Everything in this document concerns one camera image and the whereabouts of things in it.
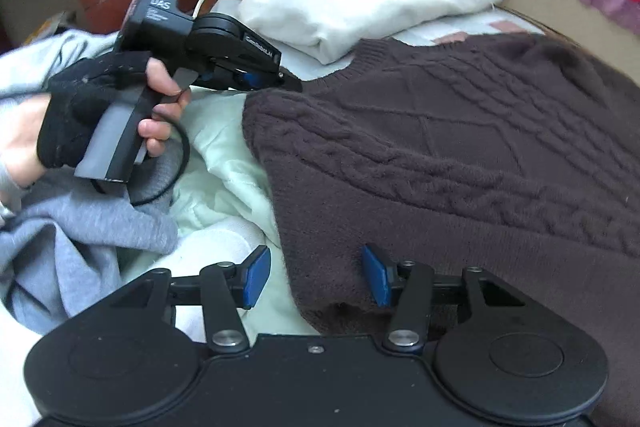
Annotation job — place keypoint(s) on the beige bed board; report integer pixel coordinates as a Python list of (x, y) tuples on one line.
[(550, 2)]

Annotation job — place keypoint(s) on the folded white cloth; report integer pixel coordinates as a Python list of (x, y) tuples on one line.
[(370, 2)]

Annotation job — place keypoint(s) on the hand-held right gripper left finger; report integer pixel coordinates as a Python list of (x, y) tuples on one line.
[(257, 277)]

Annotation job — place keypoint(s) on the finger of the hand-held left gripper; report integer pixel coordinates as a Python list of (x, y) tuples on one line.
[(285, 82)]

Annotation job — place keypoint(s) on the person's left hand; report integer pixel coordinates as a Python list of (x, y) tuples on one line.
[(65, 117)]

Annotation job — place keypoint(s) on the light green blanket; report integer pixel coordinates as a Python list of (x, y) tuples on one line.
[(225, 147)]

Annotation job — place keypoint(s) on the person's left forearm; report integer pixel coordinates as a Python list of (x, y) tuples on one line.
[(7, 202)]

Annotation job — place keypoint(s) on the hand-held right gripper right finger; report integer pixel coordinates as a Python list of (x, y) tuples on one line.
[(377, 274)]

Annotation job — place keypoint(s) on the dark brown knit sweater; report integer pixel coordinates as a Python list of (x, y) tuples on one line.
[(450, 147)]

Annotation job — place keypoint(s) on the grey garment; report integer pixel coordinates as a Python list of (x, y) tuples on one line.
[(65, 247)]

